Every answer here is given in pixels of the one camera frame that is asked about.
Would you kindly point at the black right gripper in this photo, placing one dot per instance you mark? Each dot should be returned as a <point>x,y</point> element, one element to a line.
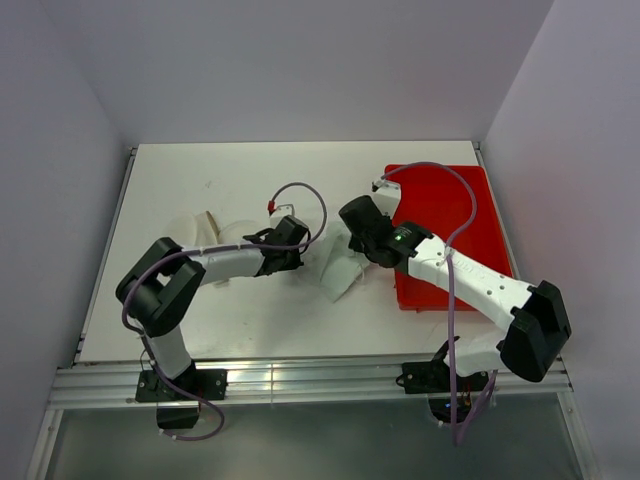
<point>356,244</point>

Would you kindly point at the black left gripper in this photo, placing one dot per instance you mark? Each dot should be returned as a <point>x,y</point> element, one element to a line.
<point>293,263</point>

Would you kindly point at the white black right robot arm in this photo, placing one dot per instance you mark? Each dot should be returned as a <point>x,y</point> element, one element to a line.
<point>531,321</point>

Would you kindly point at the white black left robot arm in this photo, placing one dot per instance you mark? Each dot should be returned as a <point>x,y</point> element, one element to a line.
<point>157,292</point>

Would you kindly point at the red plastic tray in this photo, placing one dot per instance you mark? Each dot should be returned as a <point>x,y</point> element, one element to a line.
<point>439,201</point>

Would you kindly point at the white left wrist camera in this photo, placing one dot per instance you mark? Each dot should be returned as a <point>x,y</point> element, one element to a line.
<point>277,212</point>

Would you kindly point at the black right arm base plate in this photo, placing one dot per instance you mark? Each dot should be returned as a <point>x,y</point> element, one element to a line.
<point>431,377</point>

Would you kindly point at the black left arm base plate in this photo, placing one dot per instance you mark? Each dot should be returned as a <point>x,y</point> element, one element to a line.
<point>208,384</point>

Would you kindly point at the aluminium mounting rail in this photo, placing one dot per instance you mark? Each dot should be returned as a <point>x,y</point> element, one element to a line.
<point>280,381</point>

